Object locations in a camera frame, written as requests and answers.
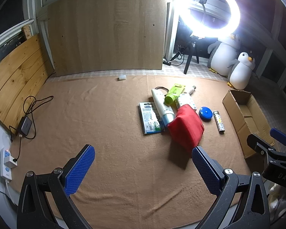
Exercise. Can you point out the small penguin plush toy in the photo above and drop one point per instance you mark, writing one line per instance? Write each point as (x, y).
(240, 74)

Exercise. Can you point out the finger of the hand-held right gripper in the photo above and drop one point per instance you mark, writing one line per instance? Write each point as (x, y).
(280, 135)
(255, 142)

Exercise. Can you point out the white squeeze bottle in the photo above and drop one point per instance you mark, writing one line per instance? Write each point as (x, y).
(163, 111)

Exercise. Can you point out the small wooden slat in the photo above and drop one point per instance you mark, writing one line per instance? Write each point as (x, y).
(27, 32)

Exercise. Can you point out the small white bottle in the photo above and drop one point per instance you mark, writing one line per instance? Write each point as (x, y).
(190, 89)

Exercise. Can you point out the pine wood plank panel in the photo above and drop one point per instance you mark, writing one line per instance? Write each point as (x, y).
(16, 76)

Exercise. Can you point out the patterned lighter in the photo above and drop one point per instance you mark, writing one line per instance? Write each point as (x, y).
(219, 122)

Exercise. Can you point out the white power strip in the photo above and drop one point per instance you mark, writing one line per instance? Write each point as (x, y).
(5, 171)

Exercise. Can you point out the large laminate wooden board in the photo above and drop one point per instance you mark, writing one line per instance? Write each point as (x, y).
(104, 28)

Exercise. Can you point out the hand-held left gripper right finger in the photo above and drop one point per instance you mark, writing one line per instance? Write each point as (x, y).
(206, 169)

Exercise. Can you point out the black power adapter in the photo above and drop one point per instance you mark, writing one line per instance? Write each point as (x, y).
(25, 126)

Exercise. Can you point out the small white cylinder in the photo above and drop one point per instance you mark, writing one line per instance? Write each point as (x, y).
(122, 77)

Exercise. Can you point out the toothbrush head blister pack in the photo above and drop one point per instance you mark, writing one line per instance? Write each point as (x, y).
(147, 119)

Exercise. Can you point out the red fabric pouch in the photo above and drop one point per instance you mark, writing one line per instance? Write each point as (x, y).
(186, 126)

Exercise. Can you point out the black power strip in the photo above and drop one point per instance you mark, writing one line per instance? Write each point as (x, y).
(166, 63)

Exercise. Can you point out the green squeeze tube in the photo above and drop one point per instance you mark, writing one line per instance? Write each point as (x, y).
(172, 95)

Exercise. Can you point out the white plug charger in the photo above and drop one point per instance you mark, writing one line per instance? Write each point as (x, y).
(10, 163)

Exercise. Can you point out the plaid bed sheet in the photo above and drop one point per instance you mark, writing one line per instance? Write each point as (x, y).
(176, 71)

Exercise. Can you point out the cardboard box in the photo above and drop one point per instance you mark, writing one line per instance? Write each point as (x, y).
(250, 116)

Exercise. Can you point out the large penguin plush toy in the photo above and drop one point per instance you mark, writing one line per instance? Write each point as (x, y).
(222, 54)

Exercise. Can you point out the blue round tape measure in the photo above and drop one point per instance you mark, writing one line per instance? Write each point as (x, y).
(205, 114)

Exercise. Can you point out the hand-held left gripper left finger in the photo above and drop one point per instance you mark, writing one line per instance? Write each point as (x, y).
(79, 169)

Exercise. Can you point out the white tissue pack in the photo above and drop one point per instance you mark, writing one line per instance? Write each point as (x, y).
(187, 100)

